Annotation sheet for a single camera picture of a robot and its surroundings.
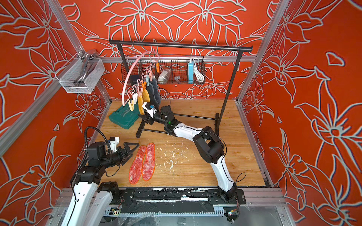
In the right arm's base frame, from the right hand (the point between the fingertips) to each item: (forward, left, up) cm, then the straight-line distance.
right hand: (138, 111), depth 81 cm
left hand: (-20, -1, -8) cm, 22 cm away
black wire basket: (+30, -18, +6) cm, 35 cm away
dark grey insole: (+7, -7, +6) cm, 12 cm away
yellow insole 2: (+5, -5, +6) cm, 9 cm away
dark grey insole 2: (+14, -9, -1) cm, 16 cm away
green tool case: (+11, +18, -20) cm, 29 cm away
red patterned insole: (-27, +1, -24) cm, 35 cm away
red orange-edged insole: (-24, -6, -24) cm, 35 cm away
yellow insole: (+1, -3, +8) cm, 8 cm away
